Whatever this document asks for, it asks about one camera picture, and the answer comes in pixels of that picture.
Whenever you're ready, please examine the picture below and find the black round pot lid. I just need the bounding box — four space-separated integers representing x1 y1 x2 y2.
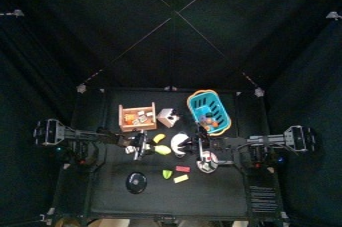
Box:
124 171 148 195

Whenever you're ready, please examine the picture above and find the pale yellow wooden block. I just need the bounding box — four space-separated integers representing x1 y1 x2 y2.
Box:
172 174 190 184

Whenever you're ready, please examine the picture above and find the wooden crate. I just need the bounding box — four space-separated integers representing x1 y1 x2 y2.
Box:
118 101 159 133

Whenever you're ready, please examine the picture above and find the teal basket orange rim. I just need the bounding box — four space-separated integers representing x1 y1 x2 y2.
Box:
186 89 233 137

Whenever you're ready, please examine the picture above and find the white text label sticker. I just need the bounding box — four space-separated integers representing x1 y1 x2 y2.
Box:
249 185 279 215

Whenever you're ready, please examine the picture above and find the white carton box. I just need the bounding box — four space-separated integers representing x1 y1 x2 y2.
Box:
155 107 182 129

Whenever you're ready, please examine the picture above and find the red striped wooden block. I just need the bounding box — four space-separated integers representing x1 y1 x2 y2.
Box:
175 165 192 174

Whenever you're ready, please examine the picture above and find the green toy star fruit piece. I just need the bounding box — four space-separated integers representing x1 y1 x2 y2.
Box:
160 169 174 181

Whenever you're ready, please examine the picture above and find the yellow-green ribbed toy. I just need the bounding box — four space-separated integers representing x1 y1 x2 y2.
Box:
152 133 167 145

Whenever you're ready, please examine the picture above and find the white bowl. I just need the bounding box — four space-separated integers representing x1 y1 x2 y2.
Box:
195 150 221 175

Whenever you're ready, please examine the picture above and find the white toy pot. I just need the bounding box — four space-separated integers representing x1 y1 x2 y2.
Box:
170 131 192 159

